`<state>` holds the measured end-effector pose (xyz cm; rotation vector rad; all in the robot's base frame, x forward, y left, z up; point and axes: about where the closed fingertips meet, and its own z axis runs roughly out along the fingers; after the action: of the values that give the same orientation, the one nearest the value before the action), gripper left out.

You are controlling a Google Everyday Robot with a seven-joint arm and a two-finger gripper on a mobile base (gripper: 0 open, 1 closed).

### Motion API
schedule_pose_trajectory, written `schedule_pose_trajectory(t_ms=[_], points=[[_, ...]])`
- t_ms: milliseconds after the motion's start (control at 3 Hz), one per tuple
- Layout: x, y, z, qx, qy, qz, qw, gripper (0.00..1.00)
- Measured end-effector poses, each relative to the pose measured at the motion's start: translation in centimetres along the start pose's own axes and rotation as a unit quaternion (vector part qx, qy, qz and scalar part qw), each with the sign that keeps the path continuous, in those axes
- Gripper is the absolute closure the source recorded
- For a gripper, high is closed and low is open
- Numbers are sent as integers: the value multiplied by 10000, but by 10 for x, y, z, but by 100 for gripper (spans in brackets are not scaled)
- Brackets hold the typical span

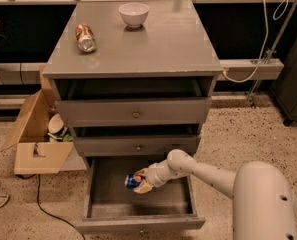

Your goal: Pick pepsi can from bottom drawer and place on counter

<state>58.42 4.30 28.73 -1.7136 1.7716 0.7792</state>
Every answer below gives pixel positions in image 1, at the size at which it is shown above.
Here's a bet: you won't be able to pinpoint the white ceramic bowl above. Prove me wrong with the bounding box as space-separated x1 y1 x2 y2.
119 2 149 28

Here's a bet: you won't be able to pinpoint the black floor cable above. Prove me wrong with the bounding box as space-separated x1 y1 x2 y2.
15 173 87 240

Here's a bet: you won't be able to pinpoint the grey drawer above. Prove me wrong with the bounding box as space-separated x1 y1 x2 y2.
76 155 205 234
74 124 200 157
54 77 213 128

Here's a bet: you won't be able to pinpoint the grey top drawer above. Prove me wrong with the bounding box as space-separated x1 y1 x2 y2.
54 77 213 128

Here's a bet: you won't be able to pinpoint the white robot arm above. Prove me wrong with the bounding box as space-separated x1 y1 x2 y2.
134 149 297 240

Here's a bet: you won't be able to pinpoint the open cardboard box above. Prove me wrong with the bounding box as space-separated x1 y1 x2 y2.
1 66 87 175

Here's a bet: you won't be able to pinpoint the grey bottom drawer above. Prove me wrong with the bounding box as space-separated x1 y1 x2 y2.
76 155 205 234

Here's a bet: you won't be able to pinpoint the white items in box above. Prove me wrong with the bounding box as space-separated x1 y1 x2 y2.
47 114 72 142

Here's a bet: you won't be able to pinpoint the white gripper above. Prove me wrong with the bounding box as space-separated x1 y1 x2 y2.
133 161 171 194

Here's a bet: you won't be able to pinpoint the metal stand pole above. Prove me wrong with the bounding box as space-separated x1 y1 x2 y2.
246 0 297 109

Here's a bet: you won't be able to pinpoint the blue pepsi can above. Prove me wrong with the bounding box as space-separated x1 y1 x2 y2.
125 174 142 189

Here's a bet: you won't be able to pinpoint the grey drawer cabinet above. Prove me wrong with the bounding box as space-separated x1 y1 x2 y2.
42 0 224 163

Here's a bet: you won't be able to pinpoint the grey middle drawer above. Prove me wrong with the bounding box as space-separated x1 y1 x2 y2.
74 124 200 157

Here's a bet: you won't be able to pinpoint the dark grey side cabinet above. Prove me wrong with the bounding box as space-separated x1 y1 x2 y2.
271 38 297 126

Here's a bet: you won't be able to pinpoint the white hanging cable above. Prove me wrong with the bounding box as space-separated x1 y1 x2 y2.
221 0 290 84

